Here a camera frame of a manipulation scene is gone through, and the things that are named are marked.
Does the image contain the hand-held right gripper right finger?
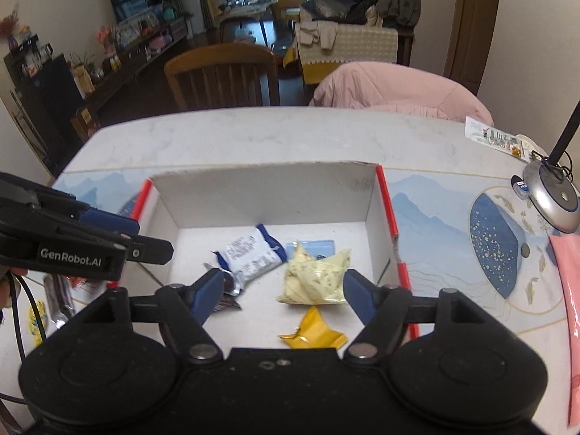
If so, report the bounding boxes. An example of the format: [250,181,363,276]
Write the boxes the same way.
[342,268,488,365]

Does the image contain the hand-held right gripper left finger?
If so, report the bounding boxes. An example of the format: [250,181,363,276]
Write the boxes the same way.
[93,268,225,365]

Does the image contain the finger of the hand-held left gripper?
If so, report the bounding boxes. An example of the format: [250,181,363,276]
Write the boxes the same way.
[75,207,140,236]
[121,234,175,265]

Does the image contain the pale yellow snack packet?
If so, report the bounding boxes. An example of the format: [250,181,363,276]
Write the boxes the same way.
[276,242,353,305]

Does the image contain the silver snack bar packet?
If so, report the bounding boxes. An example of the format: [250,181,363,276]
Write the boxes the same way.
[43,274,75,329]

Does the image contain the yellow candy packet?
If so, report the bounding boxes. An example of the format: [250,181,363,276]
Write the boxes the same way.
[278,306,349,349]

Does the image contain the white blue snack packet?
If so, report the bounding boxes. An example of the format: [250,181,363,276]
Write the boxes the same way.
[215,223,288,293]

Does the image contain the light blue snack packet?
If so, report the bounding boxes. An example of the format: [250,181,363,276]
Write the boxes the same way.
[285,240,335,261]

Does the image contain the red cardboard box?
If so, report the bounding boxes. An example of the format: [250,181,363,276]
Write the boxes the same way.
[119,161,420,340]

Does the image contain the person's left hand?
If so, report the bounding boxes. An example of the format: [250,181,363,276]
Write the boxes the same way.
[0,268,23,323]

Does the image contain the brown cardboard box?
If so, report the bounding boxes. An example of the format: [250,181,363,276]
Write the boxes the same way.
[70,106,100,143]

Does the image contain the black cabinet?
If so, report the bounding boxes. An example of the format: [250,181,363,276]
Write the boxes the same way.
[4,52,87,177]

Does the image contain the orange paper bag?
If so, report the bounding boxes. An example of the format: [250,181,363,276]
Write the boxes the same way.
[70,63,96,96]

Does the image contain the dark wooden TV cabinet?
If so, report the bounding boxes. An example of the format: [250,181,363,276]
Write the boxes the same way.
[70,13,191,121]

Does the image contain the pink flowers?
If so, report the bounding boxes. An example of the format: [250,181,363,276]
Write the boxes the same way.
[93,25,119,57]

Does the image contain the wooden chair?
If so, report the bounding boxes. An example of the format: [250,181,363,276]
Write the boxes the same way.
[163,42,282,113]

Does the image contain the white printed packet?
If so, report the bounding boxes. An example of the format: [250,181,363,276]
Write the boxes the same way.
[464,115,549,162]

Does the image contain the pink jacket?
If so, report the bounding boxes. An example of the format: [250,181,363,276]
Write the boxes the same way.
[309,61,494,127]

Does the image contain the pink packet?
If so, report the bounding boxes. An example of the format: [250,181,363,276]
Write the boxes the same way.
[550,233,580,427]

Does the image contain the silver desk lamp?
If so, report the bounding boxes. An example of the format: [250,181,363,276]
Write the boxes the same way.
[521,100,580,234]

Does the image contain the sofa with cream cover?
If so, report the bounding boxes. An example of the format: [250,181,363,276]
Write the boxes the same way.
[283,0,415,84]

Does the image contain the beige garment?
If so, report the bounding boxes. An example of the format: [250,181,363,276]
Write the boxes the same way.
[297,20,338,50]

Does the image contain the yellow armchair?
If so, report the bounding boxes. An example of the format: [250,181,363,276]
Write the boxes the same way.
[267,0,313,23]

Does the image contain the pile of clothes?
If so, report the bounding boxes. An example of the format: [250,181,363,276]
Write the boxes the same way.
[299,0,422,32]

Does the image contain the wooden door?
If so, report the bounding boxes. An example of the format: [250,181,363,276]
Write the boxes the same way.
[442,0,504,96]

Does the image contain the black cable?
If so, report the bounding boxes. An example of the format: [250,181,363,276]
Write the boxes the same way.
[9,276,48,363]

